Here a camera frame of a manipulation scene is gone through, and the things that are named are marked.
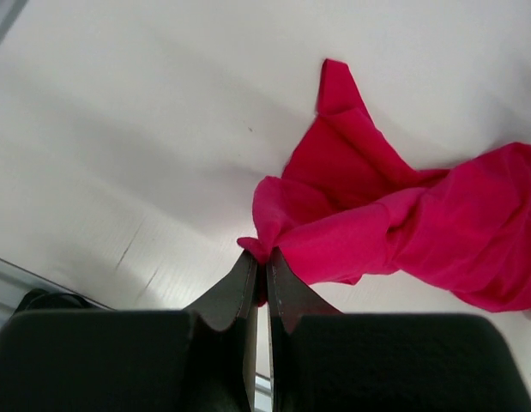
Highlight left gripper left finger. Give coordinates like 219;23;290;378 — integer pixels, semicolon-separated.
0;253;258;411

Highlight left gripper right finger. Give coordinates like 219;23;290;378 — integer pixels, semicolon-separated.
266;251;531;411

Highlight magenta t shirt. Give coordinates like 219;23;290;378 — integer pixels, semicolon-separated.
238;59;531;312

